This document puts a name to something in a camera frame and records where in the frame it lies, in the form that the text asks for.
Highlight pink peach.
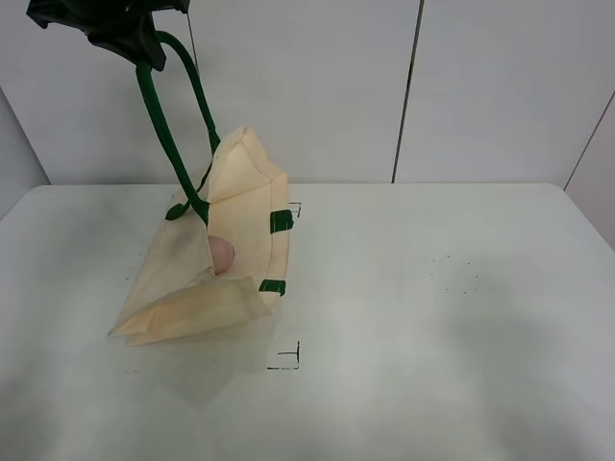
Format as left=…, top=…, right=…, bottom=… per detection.
left=208, top=236, right=235, bottom=275

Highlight white linen bag green handles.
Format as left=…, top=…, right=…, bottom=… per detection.
left=110, top=32, right=294, bottom=346

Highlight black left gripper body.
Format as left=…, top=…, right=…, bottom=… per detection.
left=26, top=0, right=190, bottom=36

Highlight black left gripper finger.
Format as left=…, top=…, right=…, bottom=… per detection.
left=124, top=13, right=166, bottom=71
left=87, top=33, right=141, bottom=64

